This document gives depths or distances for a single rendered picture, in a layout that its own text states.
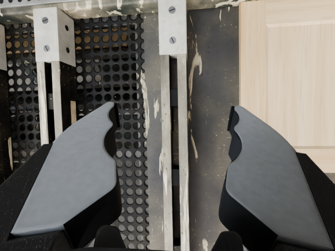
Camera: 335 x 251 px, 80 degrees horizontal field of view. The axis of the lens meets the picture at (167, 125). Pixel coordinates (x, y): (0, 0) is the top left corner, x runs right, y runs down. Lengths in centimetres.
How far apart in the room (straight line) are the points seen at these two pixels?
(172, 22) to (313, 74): 35
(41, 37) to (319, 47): 65
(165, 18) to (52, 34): 27
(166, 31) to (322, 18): 36
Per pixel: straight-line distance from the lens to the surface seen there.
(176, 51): 48
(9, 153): 74
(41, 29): 61
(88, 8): 60
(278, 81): 56
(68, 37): 62
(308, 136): 58
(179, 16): 50
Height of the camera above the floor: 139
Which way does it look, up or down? 30 degrees down
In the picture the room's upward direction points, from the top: 177 degrees counter-clockwise
